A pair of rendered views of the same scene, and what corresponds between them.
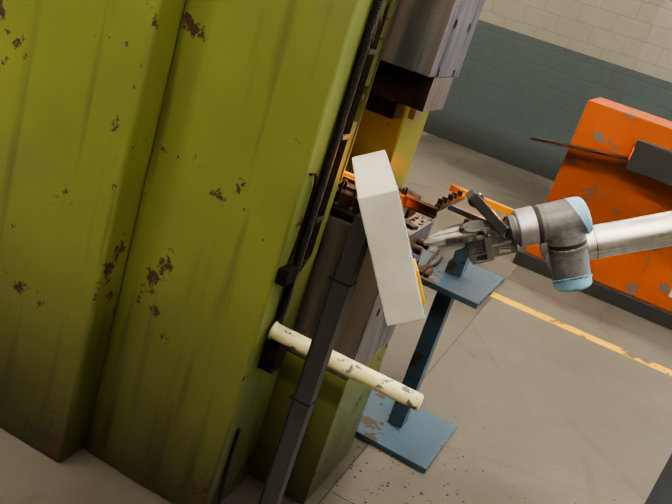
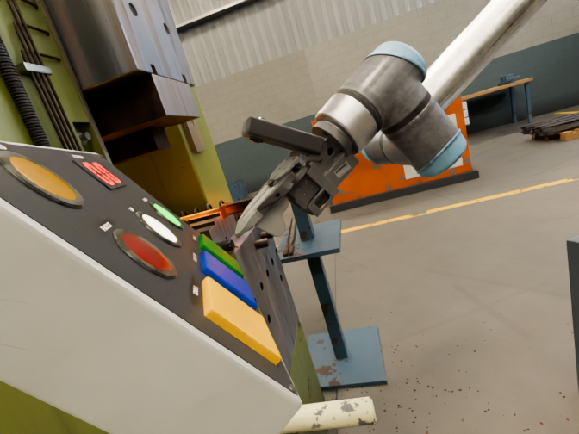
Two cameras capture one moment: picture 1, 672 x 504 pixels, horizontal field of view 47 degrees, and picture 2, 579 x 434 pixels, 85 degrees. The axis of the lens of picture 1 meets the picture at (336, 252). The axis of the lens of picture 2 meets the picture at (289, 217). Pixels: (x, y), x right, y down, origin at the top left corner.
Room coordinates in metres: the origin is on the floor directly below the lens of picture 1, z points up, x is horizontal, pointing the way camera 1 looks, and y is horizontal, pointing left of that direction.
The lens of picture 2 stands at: (1.25, -0.22, 1.14)
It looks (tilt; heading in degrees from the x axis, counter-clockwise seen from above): 14 degrees down; 354
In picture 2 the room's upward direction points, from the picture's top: 17 degrees counter-clockwise
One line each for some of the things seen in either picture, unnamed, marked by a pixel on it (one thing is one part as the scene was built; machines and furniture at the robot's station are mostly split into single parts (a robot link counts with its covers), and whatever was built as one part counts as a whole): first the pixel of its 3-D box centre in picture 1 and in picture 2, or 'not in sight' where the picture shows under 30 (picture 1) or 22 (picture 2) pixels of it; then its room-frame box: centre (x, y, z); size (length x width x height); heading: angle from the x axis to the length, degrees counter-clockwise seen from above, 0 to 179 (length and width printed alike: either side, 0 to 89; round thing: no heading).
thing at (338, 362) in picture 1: (344, 365); (264, 422); (1.80, -0.11, 0.62); 0.44 x 0.05 x 0.05; 72
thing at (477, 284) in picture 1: (453, 275); (308, 239); (2.65, -0.43, 0.67); 0.40 x 0.30 x 0.02; 160
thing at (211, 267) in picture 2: not in sight; (224, 282); (1.61, -0.17, 1.01); 0.07 x 0.05 x 0.07; 7
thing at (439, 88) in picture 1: (371, 69); (110, 121); (2.22, 0.07, 1.32); 0.42 x 0.20 x 0.10; 72
